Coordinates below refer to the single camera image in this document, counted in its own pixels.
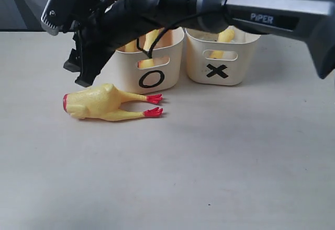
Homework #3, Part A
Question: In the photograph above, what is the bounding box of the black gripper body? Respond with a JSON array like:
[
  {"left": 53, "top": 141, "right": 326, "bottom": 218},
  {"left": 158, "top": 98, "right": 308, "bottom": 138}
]
[{"left": 80, "top": 0, "right": 200, "bottom": 65}]

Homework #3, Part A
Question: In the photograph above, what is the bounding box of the whole rubber chicken front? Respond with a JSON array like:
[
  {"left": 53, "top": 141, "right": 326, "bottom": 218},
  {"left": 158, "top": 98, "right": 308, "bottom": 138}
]
[{"left": 138, "top": 29, "right": 159, "bottom": 68}]

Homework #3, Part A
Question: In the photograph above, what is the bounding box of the headless rubber chicken body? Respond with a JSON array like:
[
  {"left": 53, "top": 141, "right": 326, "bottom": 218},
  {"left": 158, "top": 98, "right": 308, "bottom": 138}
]
[{"left": 63, "top": 84, "right": 163, "bottom": 122}]

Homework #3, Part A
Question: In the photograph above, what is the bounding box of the chicken head with white tube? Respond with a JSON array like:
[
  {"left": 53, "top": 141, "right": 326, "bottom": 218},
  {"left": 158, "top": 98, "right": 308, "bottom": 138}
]
[{"left": 209, "top": 29, "right": 235, "bottom": 59}]

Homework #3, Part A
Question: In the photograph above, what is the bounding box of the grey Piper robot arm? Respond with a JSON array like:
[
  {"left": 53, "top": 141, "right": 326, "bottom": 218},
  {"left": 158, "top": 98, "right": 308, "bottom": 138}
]
[{"left": 40, "top": 0, "right": 334, "bottom": 87}]

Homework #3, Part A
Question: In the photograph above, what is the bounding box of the cream bin marked O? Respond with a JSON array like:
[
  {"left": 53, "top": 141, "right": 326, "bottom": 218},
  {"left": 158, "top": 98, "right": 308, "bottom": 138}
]
[{"left": 110, "top": 28, "right": 185, "bottom": 94}]

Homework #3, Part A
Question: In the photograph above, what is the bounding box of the cream bin marked X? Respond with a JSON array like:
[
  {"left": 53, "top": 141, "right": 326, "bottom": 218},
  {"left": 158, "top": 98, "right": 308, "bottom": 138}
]
[{"left": 185, "top": 26, "right": 261, "bottom": 86}]

